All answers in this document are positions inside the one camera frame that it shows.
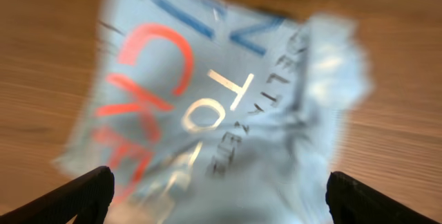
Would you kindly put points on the light blue printed t-shirt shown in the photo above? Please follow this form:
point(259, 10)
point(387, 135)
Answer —
point(210, 112)

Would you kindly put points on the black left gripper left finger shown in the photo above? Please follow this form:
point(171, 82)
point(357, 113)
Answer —
point(84, 200)

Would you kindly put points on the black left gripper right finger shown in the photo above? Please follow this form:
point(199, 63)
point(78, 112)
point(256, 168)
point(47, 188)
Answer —
point(353, 202)

